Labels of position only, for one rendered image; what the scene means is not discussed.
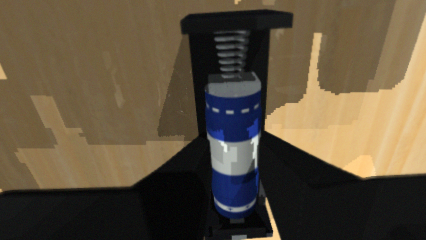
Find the blue and silver battery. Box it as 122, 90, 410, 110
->
205, 84, 262, 219

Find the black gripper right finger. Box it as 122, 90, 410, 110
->
258, 130, 426, 240

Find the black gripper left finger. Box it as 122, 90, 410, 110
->
0, 132, 212, 240

